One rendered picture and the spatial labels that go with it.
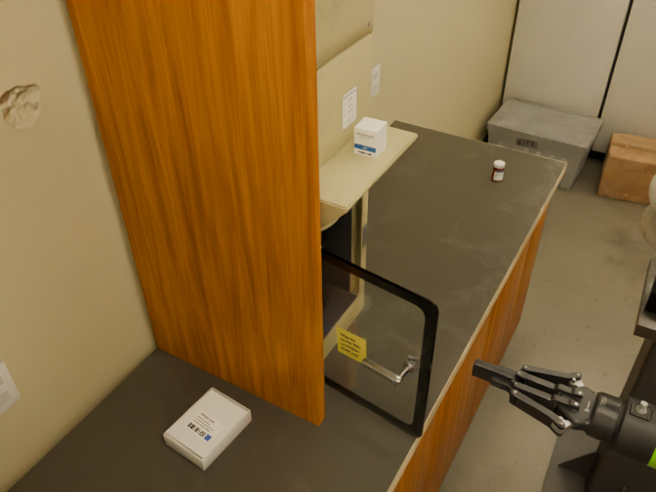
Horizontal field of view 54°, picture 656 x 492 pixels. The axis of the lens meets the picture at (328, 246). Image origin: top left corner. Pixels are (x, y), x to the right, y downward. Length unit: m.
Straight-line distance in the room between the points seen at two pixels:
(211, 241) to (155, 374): 0.49
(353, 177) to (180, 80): 0.37
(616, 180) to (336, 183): 3.02
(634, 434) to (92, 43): 1.11
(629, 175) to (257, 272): 3.09
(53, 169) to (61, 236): 0.15
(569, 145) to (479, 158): 1.57
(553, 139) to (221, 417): 2.94
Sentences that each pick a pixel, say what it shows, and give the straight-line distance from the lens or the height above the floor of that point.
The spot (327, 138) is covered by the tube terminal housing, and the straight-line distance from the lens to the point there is 1.27.
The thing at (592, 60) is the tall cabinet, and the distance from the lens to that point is 4.25.
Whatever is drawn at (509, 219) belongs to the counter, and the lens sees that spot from 2.16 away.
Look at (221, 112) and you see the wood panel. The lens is 1.10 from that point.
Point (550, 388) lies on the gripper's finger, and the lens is 1.15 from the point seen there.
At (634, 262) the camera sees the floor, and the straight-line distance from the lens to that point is 3.72.
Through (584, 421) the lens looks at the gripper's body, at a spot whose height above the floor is 1.32.
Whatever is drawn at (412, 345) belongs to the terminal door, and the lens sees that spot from 1.24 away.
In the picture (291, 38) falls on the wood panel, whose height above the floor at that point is 1.84.
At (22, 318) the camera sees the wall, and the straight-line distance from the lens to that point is 1.43.
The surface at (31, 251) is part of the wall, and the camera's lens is 1.38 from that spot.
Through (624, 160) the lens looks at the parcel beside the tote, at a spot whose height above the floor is 0.26.
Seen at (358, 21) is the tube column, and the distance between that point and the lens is 1.29.
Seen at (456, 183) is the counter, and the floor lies 0.94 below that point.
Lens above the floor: 2.18
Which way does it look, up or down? 39 degrees down
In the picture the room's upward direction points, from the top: 1 degrees counter-clockwise
